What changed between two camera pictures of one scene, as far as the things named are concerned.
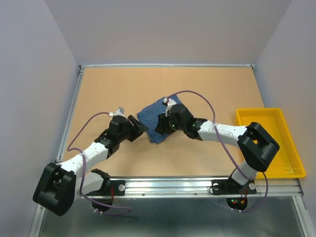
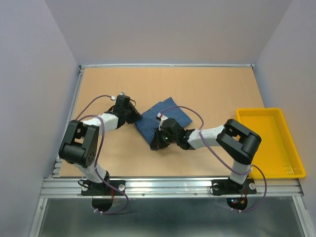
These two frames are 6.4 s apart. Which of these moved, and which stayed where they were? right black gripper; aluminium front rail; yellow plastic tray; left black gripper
Moved: right black gripper; left black gripper
Stayed: yellow plastic tray; aluminium front rail
